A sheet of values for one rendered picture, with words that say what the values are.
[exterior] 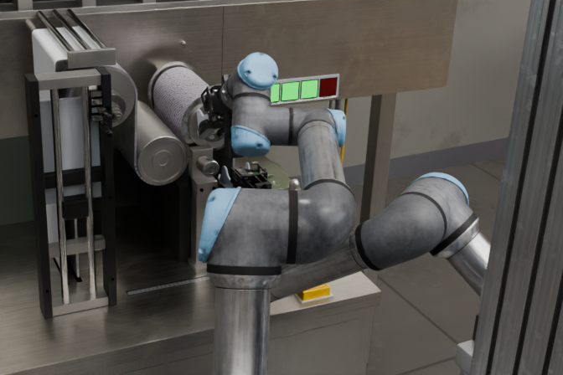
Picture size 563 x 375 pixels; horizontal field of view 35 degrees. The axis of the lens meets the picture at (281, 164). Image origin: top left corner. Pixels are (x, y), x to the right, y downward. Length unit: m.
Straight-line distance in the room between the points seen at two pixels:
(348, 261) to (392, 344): 1.88
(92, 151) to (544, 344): 1.09
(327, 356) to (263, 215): 0.91
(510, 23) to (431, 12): 2.41
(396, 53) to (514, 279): 1.60
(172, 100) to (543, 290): 1.26
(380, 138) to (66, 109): 1.35
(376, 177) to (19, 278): 1.31
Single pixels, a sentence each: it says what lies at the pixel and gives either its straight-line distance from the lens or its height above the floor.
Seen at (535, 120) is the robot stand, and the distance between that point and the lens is 1.07.
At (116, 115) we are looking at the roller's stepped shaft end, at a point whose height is 1.34.
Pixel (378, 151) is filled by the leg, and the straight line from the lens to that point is 2.97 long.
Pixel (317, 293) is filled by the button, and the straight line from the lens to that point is 2.09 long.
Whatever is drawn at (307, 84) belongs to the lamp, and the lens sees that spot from 2.55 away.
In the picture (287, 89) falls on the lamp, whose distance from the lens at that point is 2.52.
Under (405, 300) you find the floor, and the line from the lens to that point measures 3.84.
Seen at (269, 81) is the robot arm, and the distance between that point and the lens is 1.74.
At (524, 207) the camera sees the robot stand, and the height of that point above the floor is 1.55.
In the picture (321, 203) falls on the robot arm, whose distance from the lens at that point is 1.38.
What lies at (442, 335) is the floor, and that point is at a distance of 3.67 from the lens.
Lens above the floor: 2.02
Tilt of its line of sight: 24 degrees down
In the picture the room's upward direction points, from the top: 3 degrees clockwise
